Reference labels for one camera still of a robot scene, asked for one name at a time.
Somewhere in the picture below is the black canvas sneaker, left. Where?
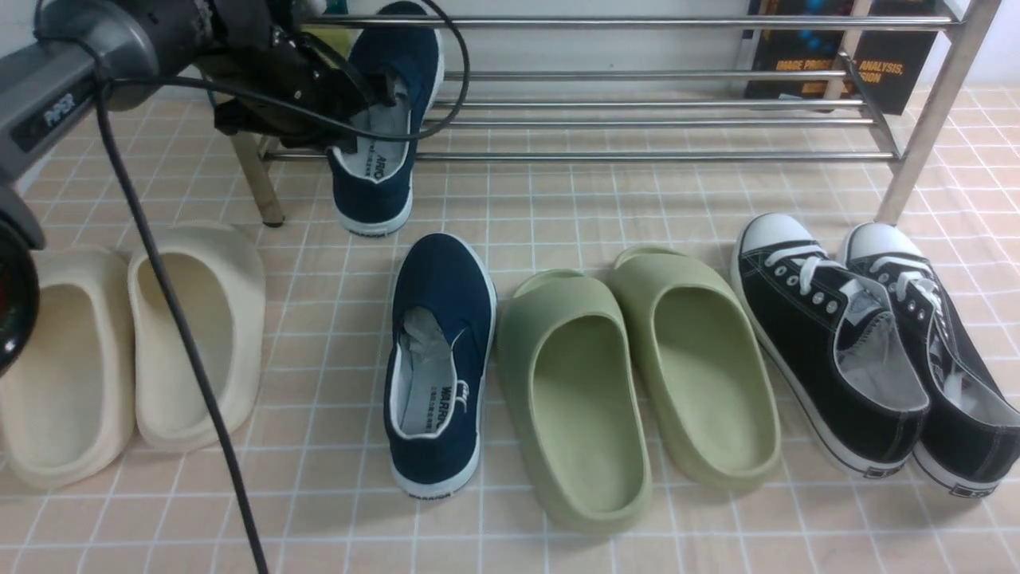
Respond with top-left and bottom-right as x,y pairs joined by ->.
730,212 -> 932,479

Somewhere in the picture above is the steel shoe rack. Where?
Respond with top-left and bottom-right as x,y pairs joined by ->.
230,0 -> 1003,228

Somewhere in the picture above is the black canvas sneaker,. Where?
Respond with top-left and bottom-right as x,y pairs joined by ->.
730,212 -> 932,479
842,222 -> 1019,499

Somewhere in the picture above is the black image processing book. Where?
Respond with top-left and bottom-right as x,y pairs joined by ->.
737,1 -> 939,116

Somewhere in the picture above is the cream slipper, inner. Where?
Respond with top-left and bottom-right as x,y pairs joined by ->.
128,222 -> 266,453

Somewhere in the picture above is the black canvas sneaker, right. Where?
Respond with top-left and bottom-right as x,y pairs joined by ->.
842,222 -> 1019,499

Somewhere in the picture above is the cream slipper,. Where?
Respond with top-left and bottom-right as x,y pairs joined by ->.
128,222 -> 266,453
2,246 -> 135,489

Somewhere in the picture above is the green slipper,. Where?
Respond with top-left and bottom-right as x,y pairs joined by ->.
607,245 -> 781,490
496,269 -> 651,537

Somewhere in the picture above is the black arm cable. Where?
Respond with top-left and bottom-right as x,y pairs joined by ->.
32,0 -> 473,574

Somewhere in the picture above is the green slipper, right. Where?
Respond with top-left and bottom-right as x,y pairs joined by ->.
607,245 -> 781,490

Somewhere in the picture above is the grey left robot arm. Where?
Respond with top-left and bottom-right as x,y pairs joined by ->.
1,1 -> 394,370

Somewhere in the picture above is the cream slipper, outer left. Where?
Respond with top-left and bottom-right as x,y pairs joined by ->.
2,246 -> 135,489

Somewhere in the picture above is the navy canvas shoe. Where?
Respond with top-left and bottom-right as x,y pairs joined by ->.
383,233 -> 498,499
327,27 -> 445,237

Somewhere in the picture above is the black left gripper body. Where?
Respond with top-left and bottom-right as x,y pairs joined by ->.
198,1 -> 398,150

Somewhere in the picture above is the green slipper, left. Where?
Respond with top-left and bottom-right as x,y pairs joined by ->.
496,269 -> 651,537

